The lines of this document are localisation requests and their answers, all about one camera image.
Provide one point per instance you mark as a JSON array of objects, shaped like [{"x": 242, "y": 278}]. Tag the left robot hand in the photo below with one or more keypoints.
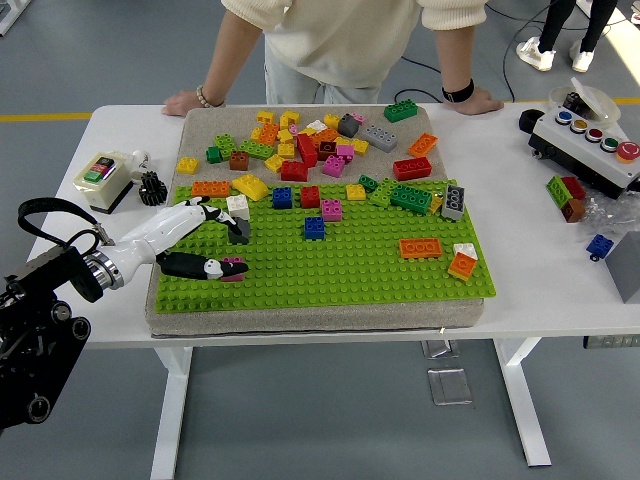
[{"x": 160, "y": 227}]

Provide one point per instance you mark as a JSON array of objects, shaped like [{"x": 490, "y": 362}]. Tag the person's right hand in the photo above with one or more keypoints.
[{"x": 181, "y": 103}]

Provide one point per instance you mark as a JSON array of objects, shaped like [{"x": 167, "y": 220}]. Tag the person's left hand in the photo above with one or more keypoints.
[{"x": 480, "y": 102}]

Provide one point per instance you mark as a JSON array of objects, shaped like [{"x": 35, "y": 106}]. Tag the pink square brick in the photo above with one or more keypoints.
[
  {"x": 332, "y": 210},
  {"x": 333, "y": 166},
  {"x": 234, "y": 260}
]

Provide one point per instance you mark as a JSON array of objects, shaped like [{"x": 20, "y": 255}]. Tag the blue square brick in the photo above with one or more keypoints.
[
  {"x": 282, "y": 198},
  {"x": 314, "y": 228}
]

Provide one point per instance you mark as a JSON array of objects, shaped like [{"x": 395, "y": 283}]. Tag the red square brick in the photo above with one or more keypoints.
[{"x": 310, "y": 197}]

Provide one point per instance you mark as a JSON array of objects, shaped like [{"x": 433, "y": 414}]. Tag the person's left forearm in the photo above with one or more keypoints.
[{"x": 454, "y": 55}]

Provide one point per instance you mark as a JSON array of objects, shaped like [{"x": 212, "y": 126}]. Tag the person's right forearm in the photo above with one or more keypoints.
[{"x": 227, "y": 55}]

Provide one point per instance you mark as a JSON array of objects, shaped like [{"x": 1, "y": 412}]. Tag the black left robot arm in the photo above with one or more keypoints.
[{"x": 75, "y": 280}]

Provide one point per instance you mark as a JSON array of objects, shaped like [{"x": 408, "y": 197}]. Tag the small dark green brick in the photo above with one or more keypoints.
[
  {"x": 368, "y": 183},
  {"x": 213, "y": 155}
]

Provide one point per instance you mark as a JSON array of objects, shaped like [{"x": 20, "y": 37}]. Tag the orange long brick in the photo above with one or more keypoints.
[{"x": 210, "y": 189}]

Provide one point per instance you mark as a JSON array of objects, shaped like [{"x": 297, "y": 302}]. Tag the brown square brick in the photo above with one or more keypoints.
[{"x": 239, "y": 161}]

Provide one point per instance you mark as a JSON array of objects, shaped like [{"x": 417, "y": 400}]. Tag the white square brick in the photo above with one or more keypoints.
[{"x": 239, "y": 205}]

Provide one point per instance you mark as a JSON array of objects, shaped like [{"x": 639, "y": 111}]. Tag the dark grey slope brick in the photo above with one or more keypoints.
[
  {"x": 347, "y": 126},
  {"x": 243, "y": 236}
]

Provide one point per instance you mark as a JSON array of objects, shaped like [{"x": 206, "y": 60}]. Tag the light green long brick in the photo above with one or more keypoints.
[{"x": 256, "y": 149}]

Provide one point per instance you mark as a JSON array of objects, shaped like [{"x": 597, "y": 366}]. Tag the red long brick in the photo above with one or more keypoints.
[{"x": 412, "y": 169}]

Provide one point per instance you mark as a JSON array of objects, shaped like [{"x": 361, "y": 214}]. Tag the yellow curved brick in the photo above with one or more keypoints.
[{"x": 250, "y": 186}]

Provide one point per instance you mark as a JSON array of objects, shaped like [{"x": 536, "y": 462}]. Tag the grey long brick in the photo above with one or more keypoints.
[
  {"x": 453, "y": 203},
  {"x": 380, "y": 138}
]

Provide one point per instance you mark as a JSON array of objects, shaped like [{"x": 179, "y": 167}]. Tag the yellow angled brick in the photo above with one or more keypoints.
[{"x": 289, "y": 117}]

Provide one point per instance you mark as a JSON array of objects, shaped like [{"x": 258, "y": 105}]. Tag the small pink brick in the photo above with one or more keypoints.
[
  {"x": 293, "y": 130},
  {"x": 359, "y": 118}
]

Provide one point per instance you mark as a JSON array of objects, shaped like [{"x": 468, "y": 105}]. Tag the dark green long brick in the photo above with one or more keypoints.
[{"x": 411, "y": 199}]

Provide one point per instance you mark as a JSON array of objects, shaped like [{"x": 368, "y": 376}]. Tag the red tall brick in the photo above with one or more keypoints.
[{"x": 306, "y": 150}]

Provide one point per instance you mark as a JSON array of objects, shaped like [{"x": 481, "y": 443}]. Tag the yellow square brick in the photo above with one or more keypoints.
[{"x": 356, "y": 192}]

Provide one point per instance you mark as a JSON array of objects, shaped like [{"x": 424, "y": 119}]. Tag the dark red brick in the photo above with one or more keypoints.
[{"x": 327, "y": 150}]

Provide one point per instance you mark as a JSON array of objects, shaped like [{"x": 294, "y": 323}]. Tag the orange flat brick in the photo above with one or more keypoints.
[{"x": 420, "y": 248}]

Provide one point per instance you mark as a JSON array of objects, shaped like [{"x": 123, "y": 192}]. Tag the orange and yellow brick stack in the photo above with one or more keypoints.
[{"x": 461, "y": 266}]

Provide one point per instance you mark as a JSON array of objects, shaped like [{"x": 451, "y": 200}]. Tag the green studded baseplate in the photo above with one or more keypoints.
[{"x": 350, "y": 280}]

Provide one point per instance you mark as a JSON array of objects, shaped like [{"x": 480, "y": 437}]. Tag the black wristwatch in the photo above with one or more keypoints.
[{"x": 457, "y": 93}]

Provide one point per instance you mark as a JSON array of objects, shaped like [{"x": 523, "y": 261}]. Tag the black gear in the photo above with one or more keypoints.
[{"x": 152, "y": 189}]

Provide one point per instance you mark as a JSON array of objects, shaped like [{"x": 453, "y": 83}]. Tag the dark small part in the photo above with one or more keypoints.
[{"x": 574, "y": 102}]

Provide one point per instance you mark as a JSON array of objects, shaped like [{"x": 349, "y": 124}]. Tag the white push-button control box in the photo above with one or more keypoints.
[{"x": 575, "y": 145}]

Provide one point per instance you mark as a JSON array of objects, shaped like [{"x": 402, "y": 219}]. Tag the person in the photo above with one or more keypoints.
[
  {"x": 340, "y": 40},
  {"x": 555, "y": 25}
]

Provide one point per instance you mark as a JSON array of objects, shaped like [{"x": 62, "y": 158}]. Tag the clear round container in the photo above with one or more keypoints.
[{"x": 597, "y": 102}]

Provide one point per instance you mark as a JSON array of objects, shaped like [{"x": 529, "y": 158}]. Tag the clear plastic bag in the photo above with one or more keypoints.
[{"x": 607, "y": 215}]

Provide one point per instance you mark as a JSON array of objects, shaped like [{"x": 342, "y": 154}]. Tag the grey-brown foam mat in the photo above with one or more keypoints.
[{"x": 310, "y": 322}]

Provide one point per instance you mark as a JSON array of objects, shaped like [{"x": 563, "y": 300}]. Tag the white table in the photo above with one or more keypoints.
[{"x": 540, "y": 280}]

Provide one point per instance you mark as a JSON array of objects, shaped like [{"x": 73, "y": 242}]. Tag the white furniture base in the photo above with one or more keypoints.
[{"x": 10, "y": 20}]

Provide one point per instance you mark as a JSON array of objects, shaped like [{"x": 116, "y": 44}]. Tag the grey box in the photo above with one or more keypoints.
[{"x": 627, "y": 272}]

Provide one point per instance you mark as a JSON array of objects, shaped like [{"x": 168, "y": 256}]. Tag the clear floor plate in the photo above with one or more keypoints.
[
  {"x": 450, "y": 386},
  {"x": 440, "y": 349}
]

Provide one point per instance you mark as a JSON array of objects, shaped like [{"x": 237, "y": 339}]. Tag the table control panel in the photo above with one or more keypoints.
[{"x": 610, "y": 342}]

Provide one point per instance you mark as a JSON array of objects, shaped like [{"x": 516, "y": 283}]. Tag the beige switch box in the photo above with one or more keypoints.
[{"x": 102, "y": 172}]

